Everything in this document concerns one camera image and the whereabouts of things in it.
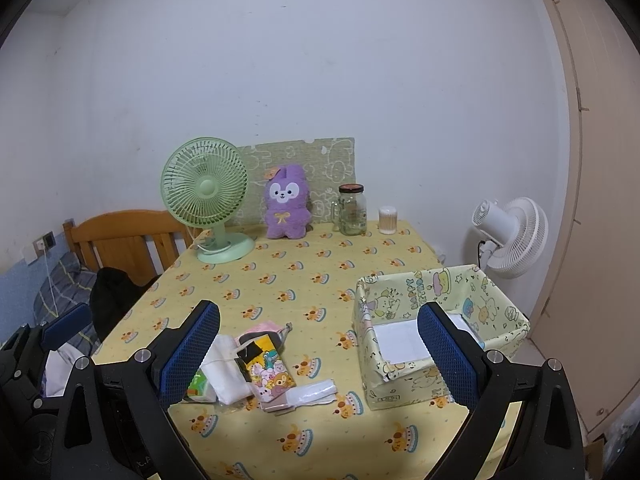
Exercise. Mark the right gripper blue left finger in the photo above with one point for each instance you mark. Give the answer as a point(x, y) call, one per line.
point(181, 351)

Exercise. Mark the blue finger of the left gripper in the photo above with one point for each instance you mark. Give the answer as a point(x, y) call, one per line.
point(58, 332)

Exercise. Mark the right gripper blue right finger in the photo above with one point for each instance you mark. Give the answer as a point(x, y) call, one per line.
point(455, 353)

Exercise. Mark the green tissue pack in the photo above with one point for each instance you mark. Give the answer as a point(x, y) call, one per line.
point(200, 390)

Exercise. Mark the white cloth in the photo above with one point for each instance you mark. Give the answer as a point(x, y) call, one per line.
point(222, 372)

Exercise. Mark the cartoon print pouch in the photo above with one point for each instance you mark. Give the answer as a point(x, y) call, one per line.
point(260, 361)

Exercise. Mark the pink fabric pouch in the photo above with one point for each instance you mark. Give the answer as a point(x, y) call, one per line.
point(277, 333)

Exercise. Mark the white plastic pack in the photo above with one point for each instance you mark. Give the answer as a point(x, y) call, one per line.
point(315, 393)

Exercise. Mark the blue plaid bedding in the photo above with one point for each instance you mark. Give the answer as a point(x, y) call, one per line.
point(67, 284)

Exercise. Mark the black garment on chair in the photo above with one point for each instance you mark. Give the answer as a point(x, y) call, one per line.
point(112, 295)

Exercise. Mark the patterned fabric storage box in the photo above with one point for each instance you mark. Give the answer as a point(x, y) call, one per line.
point(395, 366)

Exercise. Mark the wooden chair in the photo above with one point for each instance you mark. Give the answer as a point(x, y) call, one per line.
point(140, 242)

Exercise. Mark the beige door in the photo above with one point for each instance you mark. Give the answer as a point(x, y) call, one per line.
point(587, 313)

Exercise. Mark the yellow cake-print tablecloth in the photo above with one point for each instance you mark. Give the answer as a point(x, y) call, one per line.
point(389, 420)

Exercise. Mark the white floor fan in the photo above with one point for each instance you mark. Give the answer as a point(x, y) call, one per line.
point(514, 236)

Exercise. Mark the cotton swab container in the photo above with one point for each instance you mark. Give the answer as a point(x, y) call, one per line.
point(387, 220)

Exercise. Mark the purple plush bunny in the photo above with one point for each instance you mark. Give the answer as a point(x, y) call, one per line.
point(286, 197)

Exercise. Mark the green desk fan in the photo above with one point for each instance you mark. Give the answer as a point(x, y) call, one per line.
point(203, 184)

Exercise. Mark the glass jar with lid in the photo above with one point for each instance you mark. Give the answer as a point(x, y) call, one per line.
point(352, 218)

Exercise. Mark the small glass bottle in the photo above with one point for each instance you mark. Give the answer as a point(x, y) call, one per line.
point(335, 214)

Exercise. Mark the beige patterned board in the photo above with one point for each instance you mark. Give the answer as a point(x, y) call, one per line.
point(327, 163)

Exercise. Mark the wall power outlet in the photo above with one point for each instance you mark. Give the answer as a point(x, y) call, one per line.
point(45, 243)

